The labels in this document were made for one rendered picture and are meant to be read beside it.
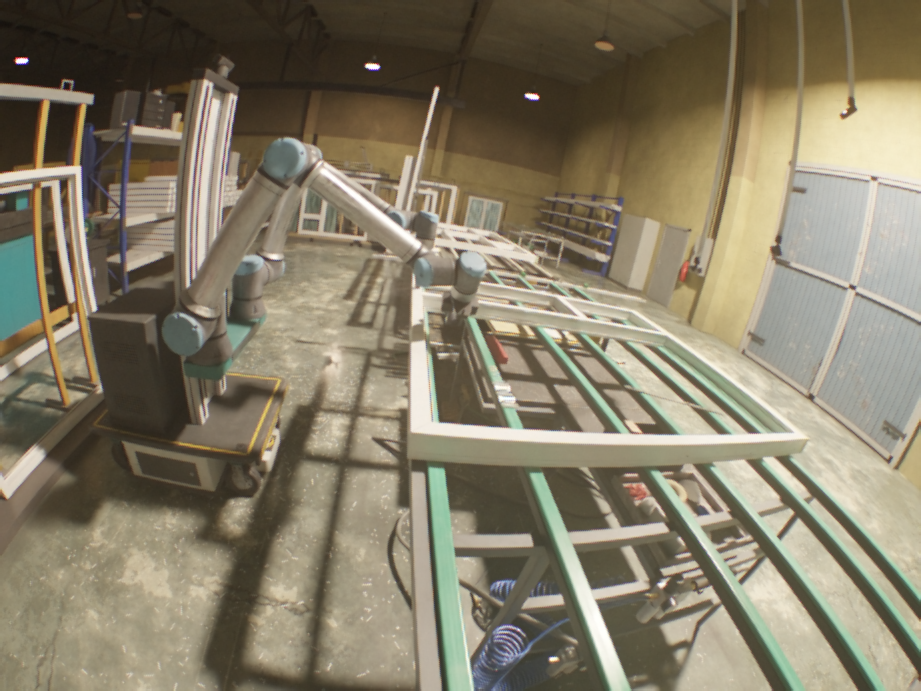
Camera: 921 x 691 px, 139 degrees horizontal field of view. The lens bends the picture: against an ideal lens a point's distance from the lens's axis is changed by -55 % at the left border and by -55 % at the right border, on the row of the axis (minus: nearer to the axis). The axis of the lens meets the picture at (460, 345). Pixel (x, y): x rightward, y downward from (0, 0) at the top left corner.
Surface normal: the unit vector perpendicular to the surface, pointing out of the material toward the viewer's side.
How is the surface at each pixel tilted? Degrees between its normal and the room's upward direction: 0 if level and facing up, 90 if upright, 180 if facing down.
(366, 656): 0
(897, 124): 90
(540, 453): 90
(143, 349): 90
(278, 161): 83
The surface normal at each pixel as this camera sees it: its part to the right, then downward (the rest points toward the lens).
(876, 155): -0.98, -0.13
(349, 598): 0.18, -0.91
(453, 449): 0.11, 0.40
